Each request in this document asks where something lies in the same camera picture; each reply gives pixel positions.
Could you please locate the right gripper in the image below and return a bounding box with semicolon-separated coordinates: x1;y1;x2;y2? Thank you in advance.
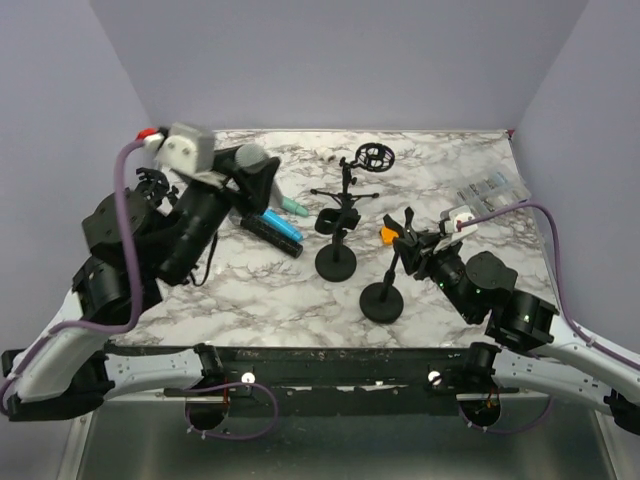
395;229;476;320

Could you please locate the orange tape measure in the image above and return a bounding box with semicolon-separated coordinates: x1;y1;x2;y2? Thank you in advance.
380;226;399;246

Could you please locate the grey microphone silver grille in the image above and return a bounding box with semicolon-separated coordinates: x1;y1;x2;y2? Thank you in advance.
234;143;270;174

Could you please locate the blue microphone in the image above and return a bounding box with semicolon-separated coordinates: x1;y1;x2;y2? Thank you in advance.
261;209;304;242

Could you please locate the mint green microphone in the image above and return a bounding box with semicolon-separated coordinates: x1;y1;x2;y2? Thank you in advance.
270;182;309;218

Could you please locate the black microphone silver grille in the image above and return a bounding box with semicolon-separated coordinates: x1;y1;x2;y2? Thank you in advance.
240;216;303;259

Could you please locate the black round-base stand front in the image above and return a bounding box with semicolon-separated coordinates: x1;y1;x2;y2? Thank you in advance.
359;252;404;325

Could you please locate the black tripod shock-mount stand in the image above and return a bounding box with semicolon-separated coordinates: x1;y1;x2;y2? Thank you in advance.
309;142;396;211

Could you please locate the black round-base shock-mount stand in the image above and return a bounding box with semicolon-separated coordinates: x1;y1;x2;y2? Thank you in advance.
135;167;179;209

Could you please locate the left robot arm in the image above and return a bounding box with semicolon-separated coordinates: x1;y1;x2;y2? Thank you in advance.
1;144;281;422

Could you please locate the white pipe elbow fitting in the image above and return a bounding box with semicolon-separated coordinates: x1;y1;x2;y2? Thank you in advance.
318;149;336;162

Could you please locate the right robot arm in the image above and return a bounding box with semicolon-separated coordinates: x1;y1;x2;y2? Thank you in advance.
383;201;639;434

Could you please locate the clear plastic screw box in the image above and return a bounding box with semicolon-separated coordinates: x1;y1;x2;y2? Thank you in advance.
452;166;531;217

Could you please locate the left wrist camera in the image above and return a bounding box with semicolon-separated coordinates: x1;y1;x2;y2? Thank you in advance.
136;122;225;188

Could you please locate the black mounting rail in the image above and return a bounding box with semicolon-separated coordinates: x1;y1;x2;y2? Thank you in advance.
98;343;501;421

